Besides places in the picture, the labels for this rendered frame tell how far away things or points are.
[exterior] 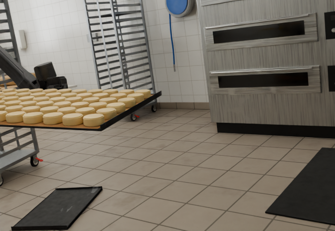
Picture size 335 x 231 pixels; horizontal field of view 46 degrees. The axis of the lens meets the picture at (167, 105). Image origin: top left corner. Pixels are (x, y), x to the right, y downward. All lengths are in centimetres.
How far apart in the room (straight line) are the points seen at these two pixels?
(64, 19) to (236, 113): 387
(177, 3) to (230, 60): 157
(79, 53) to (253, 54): 369
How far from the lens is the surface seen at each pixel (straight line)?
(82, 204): 296
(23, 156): 404
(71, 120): 97
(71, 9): 681
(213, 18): 398
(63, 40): 706
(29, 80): 160
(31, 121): 104
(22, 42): 783
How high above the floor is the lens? 115
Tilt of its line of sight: 11 degrees down
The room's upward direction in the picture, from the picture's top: 8 degrees counter-clockwise
